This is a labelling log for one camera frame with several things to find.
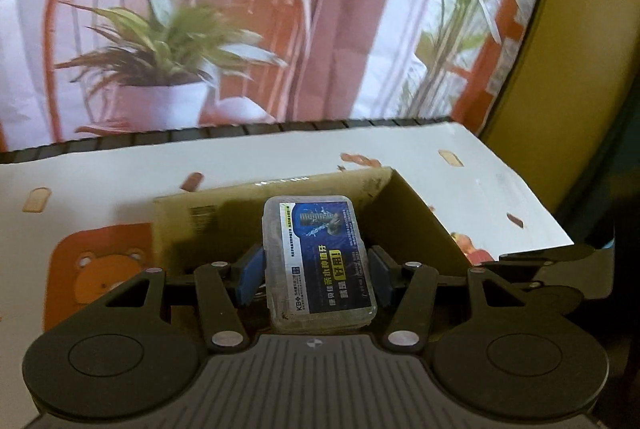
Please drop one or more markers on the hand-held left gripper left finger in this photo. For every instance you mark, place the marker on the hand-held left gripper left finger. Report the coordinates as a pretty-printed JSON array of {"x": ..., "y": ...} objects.
[{"x": 252, "y": 274}]

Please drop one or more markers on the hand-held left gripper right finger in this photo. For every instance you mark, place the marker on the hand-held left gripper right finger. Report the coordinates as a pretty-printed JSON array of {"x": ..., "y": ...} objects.
[{"x": 378, "y": 276}]

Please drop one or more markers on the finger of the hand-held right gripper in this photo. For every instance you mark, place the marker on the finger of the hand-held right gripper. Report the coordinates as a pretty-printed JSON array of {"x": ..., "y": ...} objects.
[{"x": 540, "y": 259}]

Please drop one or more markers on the clear plastic box blue label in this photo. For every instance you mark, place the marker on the clear plastic box blue label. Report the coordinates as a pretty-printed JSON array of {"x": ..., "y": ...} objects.
[{"x": 320, "y": 259}]

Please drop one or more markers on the brown cardboard box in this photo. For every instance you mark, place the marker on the brown cardboard box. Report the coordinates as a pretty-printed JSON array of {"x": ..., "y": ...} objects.
[{"x": 210, "y": 224}]

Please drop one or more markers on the cartoon printed tablecloth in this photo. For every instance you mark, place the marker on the cartoon printed tablecloth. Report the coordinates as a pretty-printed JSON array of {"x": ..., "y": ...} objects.
[{"x": 100, "y": 189}]

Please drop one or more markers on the printed backdrop cloth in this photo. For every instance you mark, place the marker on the printed backdrop cloth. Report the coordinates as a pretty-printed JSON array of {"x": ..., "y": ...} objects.
[{"x": 250, "y": 9}]

